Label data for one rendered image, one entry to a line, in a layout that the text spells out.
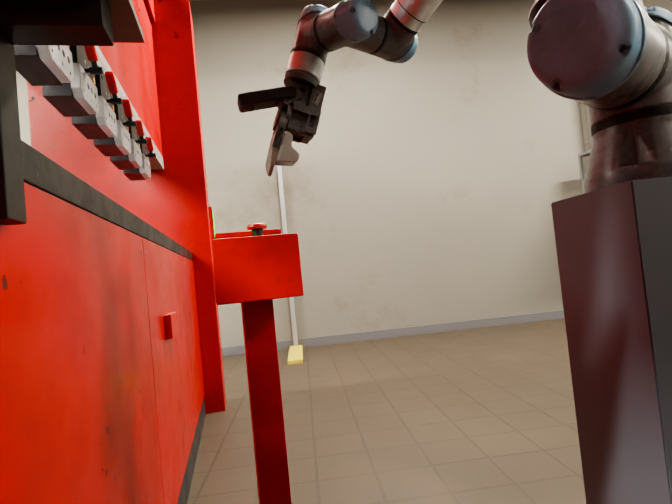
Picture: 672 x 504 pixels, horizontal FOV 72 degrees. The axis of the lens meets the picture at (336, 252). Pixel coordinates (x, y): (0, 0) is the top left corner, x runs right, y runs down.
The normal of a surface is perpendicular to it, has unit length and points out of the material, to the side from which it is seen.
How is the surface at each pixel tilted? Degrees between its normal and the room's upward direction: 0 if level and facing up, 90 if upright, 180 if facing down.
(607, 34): 98
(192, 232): 90
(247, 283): 90
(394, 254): 90
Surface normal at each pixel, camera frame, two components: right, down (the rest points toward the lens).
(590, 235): -0.99, 0.10
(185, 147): 0.22, -0.06
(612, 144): -0.86, -0.24
